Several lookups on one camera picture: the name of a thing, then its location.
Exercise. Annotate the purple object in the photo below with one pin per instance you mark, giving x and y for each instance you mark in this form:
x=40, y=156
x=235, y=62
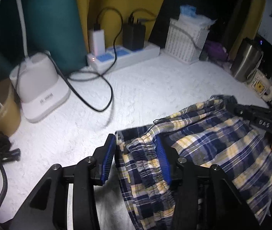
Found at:
x=215, y=50

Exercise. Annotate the white charger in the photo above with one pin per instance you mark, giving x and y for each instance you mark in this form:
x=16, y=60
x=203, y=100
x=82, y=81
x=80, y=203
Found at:
x=97, y=42

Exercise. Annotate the white fluffy table cover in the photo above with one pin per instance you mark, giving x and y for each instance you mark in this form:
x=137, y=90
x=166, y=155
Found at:
x=138, y=88

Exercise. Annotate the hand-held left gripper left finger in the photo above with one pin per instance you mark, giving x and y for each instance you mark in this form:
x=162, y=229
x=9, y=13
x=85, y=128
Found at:
x=108, y=158

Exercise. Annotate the blue plaid pants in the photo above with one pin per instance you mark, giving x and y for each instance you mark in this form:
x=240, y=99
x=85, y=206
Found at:
x=210, y=143

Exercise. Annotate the stainless steel tumbler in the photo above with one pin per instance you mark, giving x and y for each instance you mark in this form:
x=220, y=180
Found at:
x=245, y=60

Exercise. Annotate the teal curtain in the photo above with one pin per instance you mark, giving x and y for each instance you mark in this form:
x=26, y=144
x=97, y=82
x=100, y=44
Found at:
x=54, y=24

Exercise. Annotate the white lamp base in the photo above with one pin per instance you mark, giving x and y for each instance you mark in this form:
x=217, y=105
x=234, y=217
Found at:
x=40, y=86

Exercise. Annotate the black charger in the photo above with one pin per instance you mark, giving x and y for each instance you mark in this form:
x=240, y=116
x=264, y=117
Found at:
x=133, y=36

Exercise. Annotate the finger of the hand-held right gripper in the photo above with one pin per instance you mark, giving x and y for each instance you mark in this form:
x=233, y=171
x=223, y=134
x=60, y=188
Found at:
x=243, y=111

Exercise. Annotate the black monitor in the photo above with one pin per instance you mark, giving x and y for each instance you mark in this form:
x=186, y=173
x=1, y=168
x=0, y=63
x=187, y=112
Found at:
x=270, y=55

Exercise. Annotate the yellow curtain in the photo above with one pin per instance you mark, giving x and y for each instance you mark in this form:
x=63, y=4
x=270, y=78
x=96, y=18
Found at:
x=248, y=16
x=92, y=4

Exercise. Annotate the cream cartoon mug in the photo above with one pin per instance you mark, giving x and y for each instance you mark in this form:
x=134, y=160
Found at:
x=258, y=83

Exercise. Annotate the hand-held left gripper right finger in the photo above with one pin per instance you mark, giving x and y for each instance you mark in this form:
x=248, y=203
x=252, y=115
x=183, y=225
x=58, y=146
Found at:
x=162, y=158

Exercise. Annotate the white woven basket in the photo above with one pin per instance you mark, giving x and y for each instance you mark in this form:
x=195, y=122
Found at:
x=184, y=43

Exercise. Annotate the white power strip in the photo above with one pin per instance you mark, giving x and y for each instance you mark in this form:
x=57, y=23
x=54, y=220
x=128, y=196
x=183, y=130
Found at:
x=136, y=55

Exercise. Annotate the blue face mask pack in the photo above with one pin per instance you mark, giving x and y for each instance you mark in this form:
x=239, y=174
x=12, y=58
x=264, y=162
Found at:
x=193, y=16

